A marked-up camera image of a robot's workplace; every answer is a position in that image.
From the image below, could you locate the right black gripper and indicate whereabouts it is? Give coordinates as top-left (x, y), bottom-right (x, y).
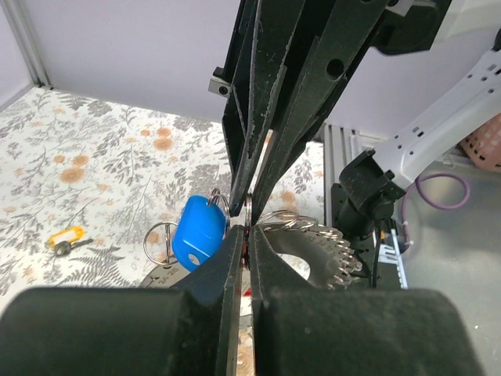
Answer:
top-left (213, 1), bottom-right (387, 222)

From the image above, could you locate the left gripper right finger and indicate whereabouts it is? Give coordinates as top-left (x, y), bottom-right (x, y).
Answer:
top-left (248, 226), bottom-right (329, 375)

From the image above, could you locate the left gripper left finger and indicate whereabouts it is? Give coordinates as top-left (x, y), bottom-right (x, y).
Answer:
top-left (168, 225), bottom-right (245, 375)

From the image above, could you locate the blue key tag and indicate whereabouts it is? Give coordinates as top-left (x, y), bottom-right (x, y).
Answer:
top-left (172, 195), bottom-right (226, 272)

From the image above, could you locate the yellow key tag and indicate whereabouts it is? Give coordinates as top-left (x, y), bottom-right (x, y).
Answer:
top-left (46, 226), bottom-right (94, 258)

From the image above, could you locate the red key tag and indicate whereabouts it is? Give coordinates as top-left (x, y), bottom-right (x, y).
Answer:
top-left (242, 229), bottom-right (252, 297)

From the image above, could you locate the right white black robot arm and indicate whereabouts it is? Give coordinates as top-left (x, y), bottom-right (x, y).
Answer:
top-left (212, 0), bottom-right (500, 236)

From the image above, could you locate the pink perforated basket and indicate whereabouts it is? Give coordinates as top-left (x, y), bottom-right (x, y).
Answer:
top-left (460, 114), bottom-right (501, 173)

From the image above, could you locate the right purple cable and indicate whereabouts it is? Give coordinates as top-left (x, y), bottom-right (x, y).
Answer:
top-left (401, 173), bottom-right (470, 248)

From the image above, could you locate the left aluminium frame post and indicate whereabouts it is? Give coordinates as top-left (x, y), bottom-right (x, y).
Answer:
top-left (1, 0), bottom-right (53, 89)

